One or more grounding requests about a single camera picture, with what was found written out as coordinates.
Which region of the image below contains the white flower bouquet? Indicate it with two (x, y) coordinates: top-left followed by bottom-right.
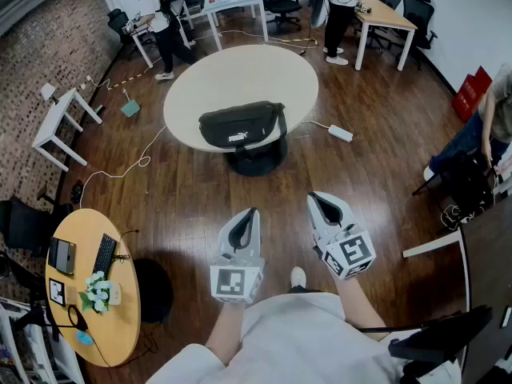
(78, 270), (113, 314)

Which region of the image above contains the yellow black striped cable cover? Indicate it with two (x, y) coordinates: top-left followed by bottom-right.
(106, 71), (146, 91)

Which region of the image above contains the white storage shelf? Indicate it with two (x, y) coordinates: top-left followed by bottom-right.
(0, 298), (86, 384)

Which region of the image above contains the green flat box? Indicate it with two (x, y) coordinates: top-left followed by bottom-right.
(120, 98), (141, 118)

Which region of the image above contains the person's white shirt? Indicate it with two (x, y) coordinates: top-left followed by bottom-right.
(146, 292), (461, 384)

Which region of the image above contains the black chest-mounted device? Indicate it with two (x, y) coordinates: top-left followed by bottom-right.
(387, 305), (494, 364)

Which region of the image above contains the round white table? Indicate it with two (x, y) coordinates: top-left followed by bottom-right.
(162, 44), (320, 178)

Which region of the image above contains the black device cable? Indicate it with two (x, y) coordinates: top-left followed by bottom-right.
(355, 312), (473, 334)

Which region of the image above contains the person's white shoe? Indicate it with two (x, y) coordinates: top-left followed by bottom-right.
(290, 266), (307, 290)

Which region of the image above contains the person's right forearm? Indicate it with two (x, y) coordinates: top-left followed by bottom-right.
(334, 276), (387, 342)

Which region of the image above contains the round wooden table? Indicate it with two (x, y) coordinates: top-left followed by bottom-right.
(45, 208), (142, 368)

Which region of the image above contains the dark brown table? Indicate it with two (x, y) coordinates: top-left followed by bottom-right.
(402, 196), (512, 384)

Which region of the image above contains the grey open laptop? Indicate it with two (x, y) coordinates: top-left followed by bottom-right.
(47, 237), (77, 275)

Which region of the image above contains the black keyboard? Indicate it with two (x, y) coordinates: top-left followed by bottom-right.
(92, 233), (118, 279)

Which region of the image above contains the black bag on chair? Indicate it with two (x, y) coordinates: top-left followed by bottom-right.
(439, 150), (496, 223)

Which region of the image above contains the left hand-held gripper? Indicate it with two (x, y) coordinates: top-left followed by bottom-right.
(210, 208), (266, 304)

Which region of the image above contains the black floor socket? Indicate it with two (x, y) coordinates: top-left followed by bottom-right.
(70, 179), (85, 206)

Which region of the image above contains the white power strip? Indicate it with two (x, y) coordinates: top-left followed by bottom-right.
(327, 124), (354, 143)

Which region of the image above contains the white floor cable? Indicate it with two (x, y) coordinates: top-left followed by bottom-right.
(78, 124), (168, 210)

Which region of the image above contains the black Puma waist bag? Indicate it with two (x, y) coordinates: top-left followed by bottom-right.
(198, 100), (288, 152)

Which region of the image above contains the wooden desk with white legs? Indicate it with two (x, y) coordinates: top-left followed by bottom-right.
(354, 0), (418, 71)

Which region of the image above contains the red box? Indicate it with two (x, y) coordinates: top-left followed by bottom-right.
(451, 65), (493, 123)

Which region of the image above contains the black white printed card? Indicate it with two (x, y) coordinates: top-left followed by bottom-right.
(48, 278), (66, 307)

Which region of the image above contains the person's left forearm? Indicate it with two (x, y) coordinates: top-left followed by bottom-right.
(204, 301), (246, 366)

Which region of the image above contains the small white side table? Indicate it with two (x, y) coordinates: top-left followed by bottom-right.
(31, 88), (103, 173)

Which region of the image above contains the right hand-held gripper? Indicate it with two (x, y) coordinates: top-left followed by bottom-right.
(306, 192), (377, 280)

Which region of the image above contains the white oval panel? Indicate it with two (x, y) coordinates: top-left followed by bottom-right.
(310, 0), (331, 30)

